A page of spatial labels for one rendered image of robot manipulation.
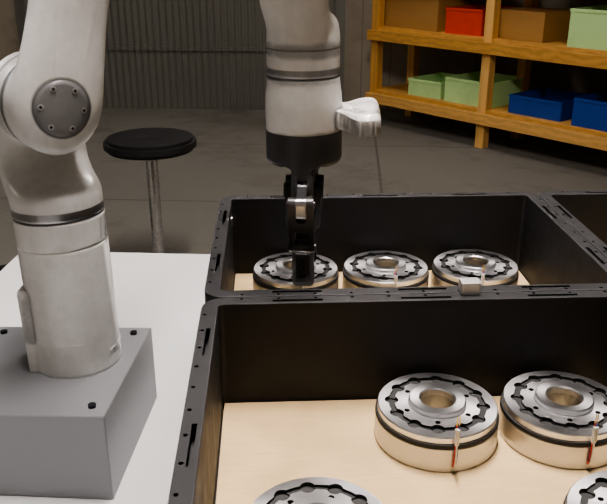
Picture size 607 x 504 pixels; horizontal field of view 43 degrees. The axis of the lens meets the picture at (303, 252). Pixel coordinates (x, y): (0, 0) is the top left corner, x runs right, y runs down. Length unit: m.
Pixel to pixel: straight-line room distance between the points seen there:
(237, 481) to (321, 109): 0.34
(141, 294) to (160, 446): 0.41
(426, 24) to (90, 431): 4.77
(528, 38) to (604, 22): 0.50
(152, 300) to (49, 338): 0.42
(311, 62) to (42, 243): 0.32
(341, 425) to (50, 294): 0.32
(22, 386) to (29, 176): 0.22
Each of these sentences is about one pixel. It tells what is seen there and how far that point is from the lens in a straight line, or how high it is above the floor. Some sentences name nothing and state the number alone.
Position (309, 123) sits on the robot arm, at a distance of 0.73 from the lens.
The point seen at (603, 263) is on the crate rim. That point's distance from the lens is 0.82.
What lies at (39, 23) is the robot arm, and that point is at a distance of 0.75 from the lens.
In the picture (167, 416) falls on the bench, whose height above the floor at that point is 0.70.
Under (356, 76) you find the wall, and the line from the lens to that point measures 6.17.
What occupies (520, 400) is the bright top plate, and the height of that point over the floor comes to 0.86.
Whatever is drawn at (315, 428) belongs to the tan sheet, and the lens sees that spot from 0.69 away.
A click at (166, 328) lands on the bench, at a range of 1.15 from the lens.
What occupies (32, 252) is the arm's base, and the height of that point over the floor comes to 0.94.
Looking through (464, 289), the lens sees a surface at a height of 0.94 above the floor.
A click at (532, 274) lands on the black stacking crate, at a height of 0.84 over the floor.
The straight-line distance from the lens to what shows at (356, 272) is 0.92.
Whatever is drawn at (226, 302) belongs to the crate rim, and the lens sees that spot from 0.69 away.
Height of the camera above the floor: 1.22
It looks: 22 degrees down
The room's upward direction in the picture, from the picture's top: straight up
